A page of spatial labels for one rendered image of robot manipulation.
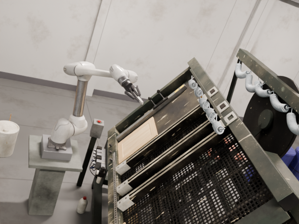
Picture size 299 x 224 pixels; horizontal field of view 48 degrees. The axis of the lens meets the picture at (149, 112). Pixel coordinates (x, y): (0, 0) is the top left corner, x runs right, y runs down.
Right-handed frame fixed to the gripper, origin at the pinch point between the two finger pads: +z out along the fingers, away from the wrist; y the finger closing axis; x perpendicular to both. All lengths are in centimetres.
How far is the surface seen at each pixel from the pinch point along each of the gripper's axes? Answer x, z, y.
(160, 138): -49, 16, -12
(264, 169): 38, 102, -16
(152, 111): -81, -29, -37
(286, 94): 4, 62, -99
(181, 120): -35, 18, -33
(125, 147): -94, -15, 6
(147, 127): -79, -14, -21
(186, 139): -22.5, 39.4, -19.2
